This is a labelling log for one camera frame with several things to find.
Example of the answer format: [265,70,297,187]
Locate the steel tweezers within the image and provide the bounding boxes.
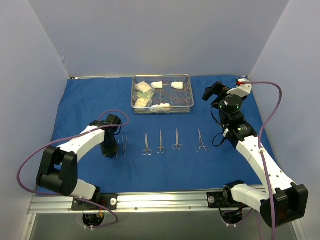
[116,139,120,160]
[122,134,128,159]

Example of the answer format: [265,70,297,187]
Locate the blue surgical drape cloth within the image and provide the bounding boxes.
[53,75,260,193]

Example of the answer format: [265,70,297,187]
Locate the steel hemostat clamp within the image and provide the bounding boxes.
[195,129,210,153]

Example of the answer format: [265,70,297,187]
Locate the straight steel scissors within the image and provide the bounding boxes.
[156,130,166,154]

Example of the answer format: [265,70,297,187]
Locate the steel surgical scissors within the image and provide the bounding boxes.
[172,128,183,151]

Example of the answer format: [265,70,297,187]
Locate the steel mesh instrument tray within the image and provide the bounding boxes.
[131,74,194,114]

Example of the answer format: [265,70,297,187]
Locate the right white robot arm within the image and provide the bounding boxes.
[202,78,309,228]

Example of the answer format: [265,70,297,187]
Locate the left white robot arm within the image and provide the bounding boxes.
[36,114,122,210]

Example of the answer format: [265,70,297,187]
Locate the peach gauze pack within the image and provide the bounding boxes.
[134,98,152,108]

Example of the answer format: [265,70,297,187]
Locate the white gauze roll right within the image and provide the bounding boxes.
[170,81,184,90]

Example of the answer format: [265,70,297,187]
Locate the white gauze roll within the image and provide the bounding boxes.
[150,81,163,89]
[170,81,184,90]

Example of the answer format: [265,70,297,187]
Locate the green paper packet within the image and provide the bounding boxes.
[136,91,155,100]

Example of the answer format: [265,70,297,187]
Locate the white gauze pad front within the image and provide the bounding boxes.
[151,103,171,108]

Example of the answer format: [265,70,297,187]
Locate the cream gauze pack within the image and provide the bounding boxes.
[135,81,153,93]

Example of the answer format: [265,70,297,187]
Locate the white gauze roll middle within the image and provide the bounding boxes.
[150,81,163,89]

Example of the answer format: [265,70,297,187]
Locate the black wrist loop cable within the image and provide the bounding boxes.
[210,104,226,148]

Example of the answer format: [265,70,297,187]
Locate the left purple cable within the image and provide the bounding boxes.
[16,109,130,229]

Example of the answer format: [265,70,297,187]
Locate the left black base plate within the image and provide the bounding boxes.
[71,193,118,211]

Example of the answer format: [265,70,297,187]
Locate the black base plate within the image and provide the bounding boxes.
[206,191,248,209]
[71,193,118,211]

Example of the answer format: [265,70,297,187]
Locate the aluminium front rail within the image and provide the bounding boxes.
[26,188,298,216]

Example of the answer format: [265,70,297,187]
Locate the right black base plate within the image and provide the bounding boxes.
[206,191,248,209]

